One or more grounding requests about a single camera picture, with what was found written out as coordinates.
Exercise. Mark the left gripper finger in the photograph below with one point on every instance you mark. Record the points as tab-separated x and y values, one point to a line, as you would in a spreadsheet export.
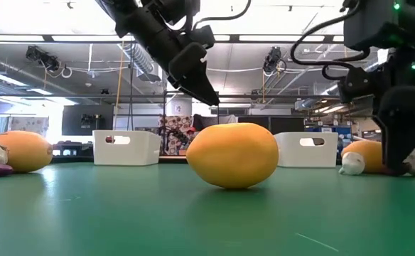
200	90

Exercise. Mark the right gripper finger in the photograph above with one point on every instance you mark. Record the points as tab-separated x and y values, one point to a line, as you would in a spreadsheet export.
401	145

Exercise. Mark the yellow lemon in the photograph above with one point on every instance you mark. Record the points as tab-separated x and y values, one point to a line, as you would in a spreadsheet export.
232	156
369	154
26	151

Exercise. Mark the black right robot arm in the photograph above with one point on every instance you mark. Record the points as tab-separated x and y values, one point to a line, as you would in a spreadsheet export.
381	21

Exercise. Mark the black chair back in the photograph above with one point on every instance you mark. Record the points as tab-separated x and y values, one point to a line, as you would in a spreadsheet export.
205	120

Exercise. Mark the brown patterned cloth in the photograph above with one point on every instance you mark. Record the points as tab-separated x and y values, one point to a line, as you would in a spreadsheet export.
179	124

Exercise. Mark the blue storage bins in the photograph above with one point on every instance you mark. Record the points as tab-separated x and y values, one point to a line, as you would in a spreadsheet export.
330	131

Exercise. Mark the white plastic basket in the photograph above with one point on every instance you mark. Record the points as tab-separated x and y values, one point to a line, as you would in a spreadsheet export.
292	156
140	151

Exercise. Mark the black screen panels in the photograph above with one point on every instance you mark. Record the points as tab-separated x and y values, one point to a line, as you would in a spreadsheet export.
285	124

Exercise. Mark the long ceiling light bar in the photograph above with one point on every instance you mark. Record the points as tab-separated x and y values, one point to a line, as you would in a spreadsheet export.
86	38

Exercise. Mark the small red object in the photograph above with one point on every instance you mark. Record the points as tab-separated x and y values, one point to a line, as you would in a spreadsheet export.
109	139

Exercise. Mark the pale patterned sheet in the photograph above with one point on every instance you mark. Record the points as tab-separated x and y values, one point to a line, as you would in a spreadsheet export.
30	125

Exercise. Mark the green table mat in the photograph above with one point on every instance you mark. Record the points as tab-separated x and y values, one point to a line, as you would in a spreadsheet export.
86	213

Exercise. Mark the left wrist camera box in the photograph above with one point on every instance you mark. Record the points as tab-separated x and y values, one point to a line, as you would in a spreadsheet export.
203	36

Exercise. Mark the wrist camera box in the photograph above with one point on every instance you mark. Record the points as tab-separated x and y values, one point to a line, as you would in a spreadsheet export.
355	85
203	36

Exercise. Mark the silver spiral duct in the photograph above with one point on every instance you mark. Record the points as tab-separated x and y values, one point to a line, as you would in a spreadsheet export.
140	58

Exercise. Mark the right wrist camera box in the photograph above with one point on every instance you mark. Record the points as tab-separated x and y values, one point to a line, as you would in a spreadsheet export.
355	85

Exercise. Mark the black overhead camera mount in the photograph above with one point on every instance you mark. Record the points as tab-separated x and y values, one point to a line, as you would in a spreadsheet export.
273	58
42	57

